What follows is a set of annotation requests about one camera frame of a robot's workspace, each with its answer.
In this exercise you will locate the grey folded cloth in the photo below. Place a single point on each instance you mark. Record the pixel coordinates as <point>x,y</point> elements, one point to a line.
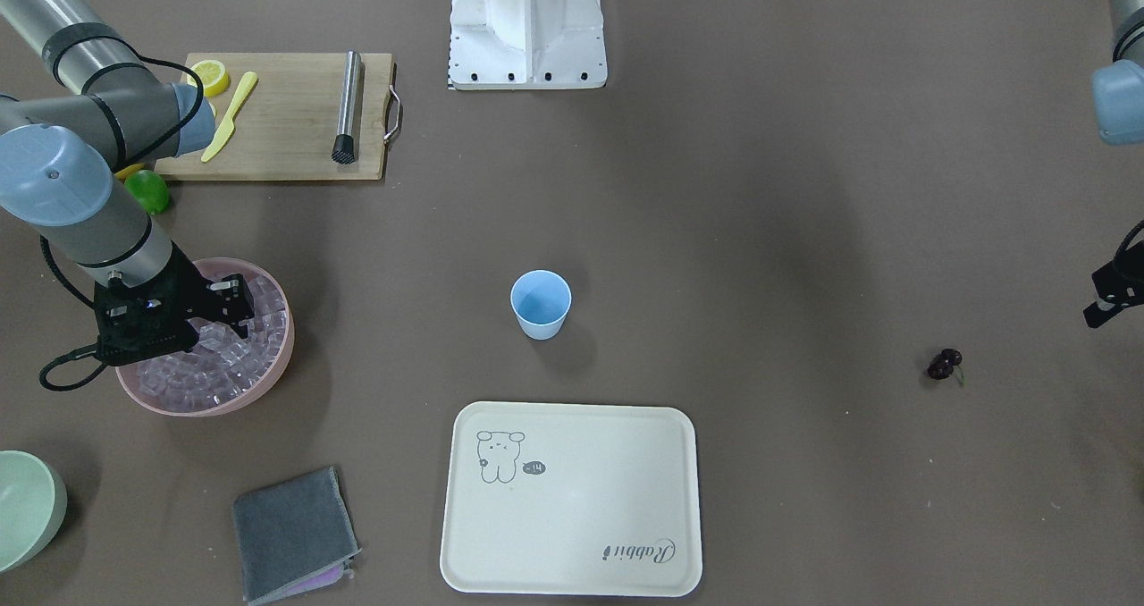
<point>293,537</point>

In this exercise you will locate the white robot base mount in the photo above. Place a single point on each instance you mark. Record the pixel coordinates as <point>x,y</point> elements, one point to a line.
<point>526,45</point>

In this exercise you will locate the dark red cherry pair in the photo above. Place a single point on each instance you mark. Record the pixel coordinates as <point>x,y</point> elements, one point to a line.
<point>946,364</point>

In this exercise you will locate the pink bowl of ice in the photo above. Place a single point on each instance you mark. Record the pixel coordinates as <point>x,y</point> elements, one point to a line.
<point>222,372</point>

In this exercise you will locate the steel muddler black tip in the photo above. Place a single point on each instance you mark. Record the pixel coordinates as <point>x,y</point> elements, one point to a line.
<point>345,145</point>

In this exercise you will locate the green lime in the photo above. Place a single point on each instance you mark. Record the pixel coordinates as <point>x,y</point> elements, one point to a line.
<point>150,190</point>

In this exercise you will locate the light blue plastic cup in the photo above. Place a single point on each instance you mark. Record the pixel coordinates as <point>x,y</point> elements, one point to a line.
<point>540,301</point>

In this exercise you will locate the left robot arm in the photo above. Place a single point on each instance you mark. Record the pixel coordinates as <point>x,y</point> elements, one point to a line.
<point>1117,96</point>

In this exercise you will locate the green ceramic bowl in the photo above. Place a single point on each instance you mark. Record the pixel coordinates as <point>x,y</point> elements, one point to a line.
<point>33,505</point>

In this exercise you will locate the cream rabbit tray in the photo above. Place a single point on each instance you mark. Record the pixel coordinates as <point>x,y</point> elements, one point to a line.
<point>551,498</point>

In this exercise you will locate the yellow lemon near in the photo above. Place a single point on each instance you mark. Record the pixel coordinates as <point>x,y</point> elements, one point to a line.
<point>128,170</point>

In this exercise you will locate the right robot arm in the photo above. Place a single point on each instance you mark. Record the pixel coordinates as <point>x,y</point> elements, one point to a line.
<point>60,156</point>

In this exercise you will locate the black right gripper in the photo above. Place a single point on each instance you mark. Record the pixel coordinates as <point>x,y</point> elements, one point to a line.
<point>190,296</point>

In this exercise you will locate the lemon slice upper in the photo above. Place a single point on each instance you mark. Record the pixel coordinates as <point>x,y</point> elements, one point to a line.
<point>213,76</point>

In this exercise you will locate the yellow plastic knife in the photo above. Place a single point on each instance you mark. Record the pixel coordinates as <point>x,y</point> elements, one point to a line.
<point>227,125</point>

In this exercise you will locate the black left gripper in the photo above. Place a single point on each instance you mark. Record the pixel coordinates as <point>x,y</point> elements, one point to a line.
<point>1111,290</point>

